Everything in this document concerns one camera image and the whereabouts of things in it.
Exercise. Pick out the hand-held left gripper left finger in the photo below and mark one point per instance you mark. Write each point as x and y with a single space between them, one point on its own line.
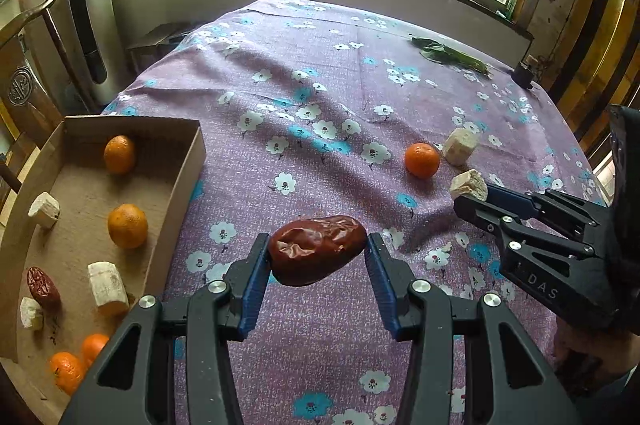
255 285

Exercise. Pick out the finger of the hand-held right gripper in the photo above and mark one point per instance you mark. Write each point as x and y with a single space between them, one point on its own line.
510 202
480 215

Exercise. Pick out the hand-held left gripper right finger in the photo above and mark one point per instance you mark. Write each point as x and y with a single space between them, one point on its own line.
382 285

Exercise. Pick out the wrinkled red date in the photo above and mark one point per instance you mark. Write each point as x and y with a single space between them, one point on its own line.
315 250
42 287

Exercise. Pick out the small orange mandarin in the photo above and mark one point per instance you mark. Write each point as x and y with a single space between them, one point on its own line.
94 347
127 225
66 371
422 160
120 154

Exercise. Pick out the shallow cardboard box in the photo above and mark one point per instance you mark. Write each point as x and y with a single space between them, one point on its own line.
85 185

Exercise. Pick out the person's right hand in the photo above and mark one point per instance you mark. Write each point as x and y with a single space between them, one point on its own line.
580 350

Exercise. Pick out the tall white yam chunk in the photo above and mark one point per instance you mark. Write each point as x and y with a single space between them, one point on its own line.
461 146

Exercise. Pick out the small dark bottle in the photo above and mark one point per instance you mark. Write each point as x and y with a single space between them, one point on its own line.
522 75

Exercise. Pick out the green leafy vegetable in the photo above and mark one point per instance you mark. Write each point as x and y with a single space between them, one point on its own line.
450 54

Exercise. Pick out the purple floral tablecloth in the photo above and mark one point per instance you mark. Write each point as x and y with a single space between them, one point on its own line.
325 105

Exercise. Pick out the green bottle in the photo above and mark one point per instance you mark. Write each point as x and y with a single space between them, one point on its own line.
514 1

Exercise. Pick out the dark brown low box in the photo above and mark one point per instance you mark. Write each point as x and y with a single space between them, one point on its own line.
160 37

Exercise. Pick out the tall standing air conditioner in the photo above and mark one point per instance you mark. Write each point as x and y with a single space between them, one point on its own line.
82 30

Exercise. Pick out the dark wooden chair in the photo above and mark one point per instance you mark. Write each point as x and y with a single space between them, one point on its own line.
30 12

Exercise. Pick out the wooden door frame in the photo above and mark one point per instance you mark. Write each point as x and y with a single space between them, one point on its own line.
600 30

